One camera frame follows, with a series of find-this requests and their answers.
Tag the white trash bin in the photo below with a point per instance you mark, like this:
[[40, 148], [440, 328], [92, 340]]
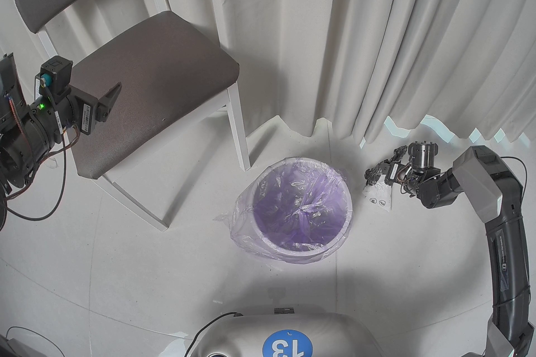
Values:
[[293, 259]]

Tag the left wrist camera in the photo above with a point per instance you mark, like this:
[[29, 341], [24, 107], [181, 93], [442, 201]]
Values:
[[56, 71]]

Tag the white curtain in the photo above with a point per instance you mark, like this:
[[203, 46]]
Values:
[[272, 33], [439, 33]]

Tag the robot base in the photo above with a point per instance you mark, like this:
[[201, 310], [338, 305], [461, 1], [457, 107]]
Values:
[[335, 334]]

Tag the white chair grey cushions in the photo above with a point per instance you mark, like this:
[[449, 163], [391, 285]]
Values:
[[167, 54]]

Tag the clear printed wrapper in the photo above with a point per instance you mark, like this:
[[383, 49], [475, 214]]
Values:
[[379, 200]]

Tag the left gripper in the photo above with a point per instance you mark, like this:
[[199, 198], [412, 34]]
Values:
[[75, 108]]

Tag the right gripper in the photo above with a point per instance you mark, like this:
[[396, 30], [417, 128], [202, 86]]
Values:
[[393, 173]]

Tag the purple plastic bag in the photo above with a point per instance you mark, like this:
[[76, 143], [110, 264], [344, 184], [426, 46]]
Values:
[[301, 204]]

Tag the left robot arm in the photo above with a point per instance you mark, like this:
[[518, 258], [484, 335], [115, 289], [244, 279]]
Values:
[[16, 129]]

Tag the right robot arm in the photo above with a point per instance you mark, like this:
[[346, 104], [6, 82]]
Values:
[[481, 175]]

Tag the black plastic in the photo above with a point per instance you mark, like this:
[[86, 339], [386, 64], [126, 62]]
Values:
[[375, 173]]

